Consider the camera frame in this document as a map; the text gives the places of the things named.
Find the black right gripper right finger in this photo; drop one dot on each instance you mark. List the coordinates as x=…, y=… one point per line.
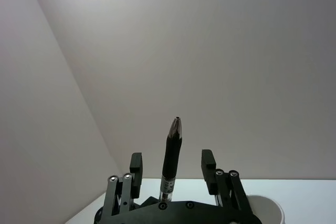
x=229, y=187

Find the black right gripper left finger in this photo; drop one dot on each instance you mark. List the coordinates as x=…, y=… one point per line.
x=127, y=187

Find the black pen with silver tip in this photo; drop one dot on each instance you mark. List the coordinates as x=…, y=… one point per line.
x=172, y=153

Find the white cup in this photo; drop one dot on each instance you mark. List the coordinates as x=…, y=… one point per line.
x=273, y=209

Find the white table cloth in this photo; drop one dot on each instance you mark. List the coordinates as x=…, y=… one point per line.
x=302, y=190

